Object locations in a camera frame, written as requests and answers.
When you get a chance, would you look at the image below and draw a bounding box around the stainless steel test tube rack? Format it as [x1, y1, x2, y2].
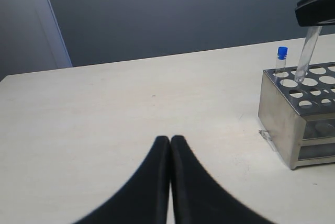
[258, 62, 334, 170]

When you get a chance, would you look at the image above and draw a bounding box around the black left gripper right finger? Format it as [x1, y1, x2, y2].
[171, 135, 267, 223]

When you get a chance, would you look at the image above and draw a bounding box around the blue-capped tube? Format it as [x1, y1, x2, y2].
[275, 47, 288, 77]
[294, 26, 322, 83]

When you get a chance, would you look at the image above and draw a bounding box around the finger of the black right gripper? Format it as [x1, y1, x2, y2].
[295, 0, 335, 27]

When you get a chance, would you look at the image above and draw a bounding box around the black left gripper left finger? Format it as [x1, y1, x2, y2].
[77, 136, 170, 223]

